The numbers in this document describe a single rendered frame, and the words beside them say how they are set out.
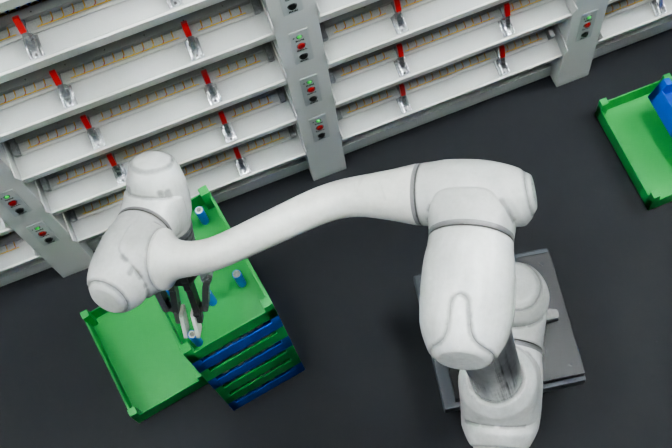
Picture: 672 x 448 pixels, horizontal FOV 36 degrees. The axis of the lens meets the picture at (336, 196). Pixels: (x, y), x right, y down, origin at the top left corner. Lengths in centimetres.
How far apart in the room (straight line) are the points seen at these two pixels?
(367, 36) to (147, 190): 73
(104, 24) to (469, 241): 81
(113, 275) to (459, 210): 55
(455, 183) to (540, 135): 122
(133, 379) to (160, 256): 102
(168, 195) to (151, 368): 96
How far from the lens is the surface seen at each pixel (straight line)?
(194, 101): 228
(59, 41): 197
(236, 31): 212
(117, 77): 212
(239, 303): 216
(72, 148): 230
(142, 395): 266
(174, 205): 179
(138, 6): 196
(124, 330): 272
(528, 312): 212
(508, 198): 159
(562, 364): 238
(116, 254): 169
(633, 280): 269
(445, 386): 237
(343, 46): 229
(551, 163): 278
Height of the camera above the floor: 251
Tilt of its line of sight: 67 degrees down
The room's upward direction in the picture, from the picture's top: 13 degrees counter-clockwise
